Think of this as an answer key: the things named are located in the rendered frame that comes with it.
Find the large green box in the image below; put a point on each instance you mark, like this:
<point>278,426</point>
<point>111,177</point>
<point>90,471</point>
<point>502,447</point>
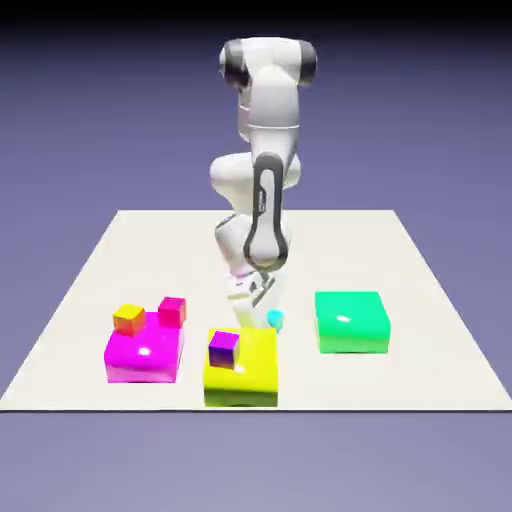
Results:
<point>352,324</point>

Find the large magenta box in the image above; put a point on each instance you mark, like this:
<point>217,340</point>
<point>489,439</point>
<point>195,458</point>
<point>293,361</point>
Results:
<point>140,352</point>

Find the large yellow box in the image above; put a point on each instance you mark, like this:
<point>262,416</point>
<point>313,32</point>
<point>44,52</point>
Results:
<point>248,372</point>

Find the small cyan cube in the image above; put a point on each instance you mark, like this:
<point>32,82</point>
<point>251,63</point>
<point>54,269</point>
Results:
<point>275,318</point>

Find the small purple cube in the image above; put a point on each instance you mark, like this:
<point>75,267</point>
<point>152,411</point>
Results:
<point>222,348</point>

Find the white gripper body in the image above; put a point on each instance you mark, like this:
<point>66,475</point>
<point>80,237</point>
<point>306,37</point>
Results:
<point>246,310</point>

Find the small orange cube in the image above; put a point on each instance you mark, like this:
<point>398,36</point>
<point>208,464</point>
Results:
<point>128,319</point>

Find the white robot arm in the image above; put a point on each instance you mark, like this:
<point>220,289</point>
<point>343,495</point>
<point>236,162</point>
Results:
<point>276,112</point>

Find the small pink cube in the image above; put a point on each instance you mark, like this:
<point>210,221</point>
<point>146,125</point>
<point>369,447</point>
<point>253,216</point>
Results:
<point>172,312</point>

